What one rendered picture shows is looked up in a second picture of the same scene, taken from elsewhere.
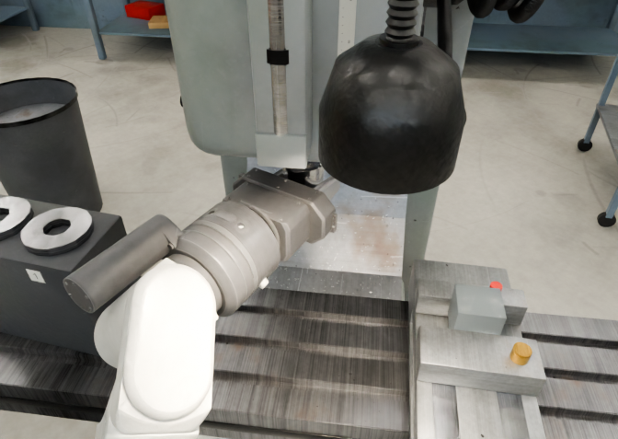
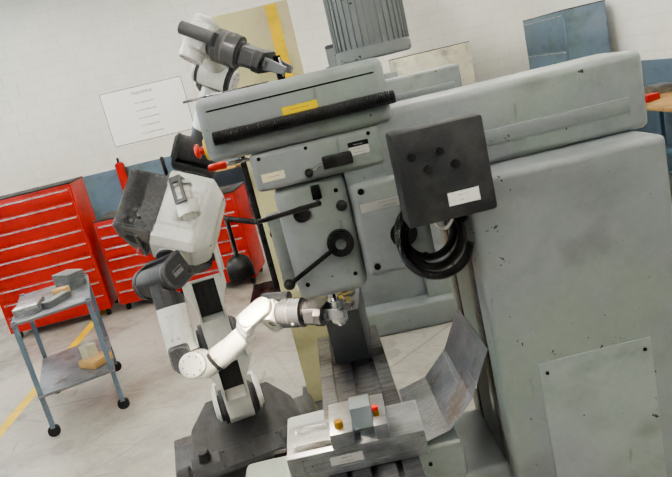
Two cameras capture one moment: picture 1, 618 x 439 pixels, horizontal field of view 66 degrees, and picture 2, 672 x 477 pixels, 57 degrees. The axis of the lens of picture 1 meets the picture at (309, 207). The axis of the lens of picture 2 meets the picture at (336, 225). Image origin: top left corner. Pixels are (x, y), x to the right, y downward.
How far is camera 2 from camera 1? 169 cm
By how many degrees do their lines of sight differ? 76
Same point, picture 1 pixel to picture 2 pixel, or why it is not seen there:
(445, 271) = (409, 410)
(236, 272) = (279, 311)
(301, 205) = (312, 308)
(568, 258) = not seen: outside the picture
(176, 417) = (240, 325)
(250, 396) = (330, 400)
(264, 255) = (290, 313)
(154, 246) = (278, 296)
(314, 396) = not seen: hidden behind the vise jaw
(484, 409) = (322, 436)
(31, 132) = not seen: hidden behind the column
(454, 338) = (344, 409)
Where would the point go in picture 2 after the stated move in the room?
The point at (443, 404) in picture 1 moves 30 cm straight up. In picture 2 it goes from (321, 426) to (294, 323)
